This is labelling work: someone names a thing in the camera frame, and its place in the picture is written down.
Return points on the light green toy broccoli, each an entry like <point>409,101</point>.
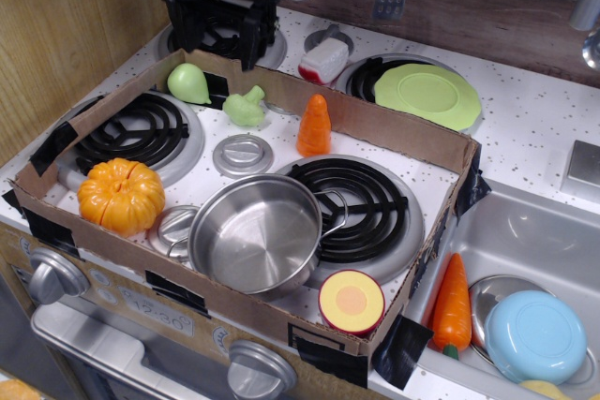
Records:
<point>245,110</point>

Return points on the stainless steel pot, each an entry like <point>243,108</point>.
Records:
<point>260,235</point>

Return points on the light green toy pear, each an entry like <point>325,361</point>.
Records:
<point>188,83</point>

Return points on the red white toy food piece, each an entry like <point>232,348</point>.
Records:
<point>325,62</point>

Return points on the silver rear stove knob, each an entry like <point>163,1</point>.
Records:
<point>332,31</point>

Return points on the silver stove knob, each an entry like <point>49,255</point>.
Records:
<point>242,155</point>
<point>169,234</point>
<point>332,31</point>

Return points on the front left black burner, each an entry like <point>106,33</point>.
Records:
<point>157,130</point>

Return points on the silver centre stove knob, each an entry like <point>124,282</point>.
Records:
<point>242,155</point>

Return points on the orange toy carrot piece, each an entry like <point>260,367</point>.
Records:
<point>314,135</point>

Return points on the rear right black burner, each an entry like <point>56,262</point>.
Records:
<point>363,78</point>

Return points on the orange toy pumpkin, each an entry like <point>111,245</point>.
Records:
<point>122,196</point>

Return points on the light green plastic plate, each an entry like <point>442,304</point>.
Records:
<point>430,92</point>

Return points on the silver front stove knob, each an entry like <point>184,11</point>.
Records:
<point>169,234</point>

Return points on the front right black burner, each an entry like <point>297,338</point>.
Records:
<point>363,210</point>

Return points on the brown cardboard fence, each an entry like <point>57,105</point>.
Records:
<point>404,135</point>

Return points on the left silver oven knob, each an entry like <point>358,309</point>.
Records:
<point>55,277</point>

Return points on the silver oven knob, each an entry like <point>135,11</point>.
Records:
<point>55,277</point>
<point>257,372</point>

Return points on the halved toy peach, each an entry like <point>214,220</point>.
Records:
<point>351,302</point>

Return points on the right silver oven knob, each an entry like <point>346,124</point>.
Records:
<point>257,372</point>

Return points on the silver sink basin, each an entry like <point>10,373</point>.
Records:
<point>553,245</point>

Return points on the silver faucet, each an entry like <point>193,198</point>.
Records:
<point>585,18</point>

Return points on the steel lid in sink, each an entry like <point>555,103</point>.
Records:
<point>485,294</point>

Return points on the orange toy carrot in sink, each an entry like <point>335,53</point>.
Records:
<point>452,323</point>

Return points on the silver faucet base block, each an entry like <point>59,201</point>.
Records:
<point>581,175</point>

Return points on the orange object bottom left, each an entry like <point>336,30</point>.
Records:
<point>14,389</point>

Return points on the light blue plastic bowl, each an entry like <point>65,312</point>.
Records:
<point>533,335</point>

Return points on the yellow toy in sink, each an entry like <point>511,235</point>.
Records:
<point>544,388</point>

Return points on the silver oven door handle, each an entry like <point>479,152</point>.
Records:
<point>111,364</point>

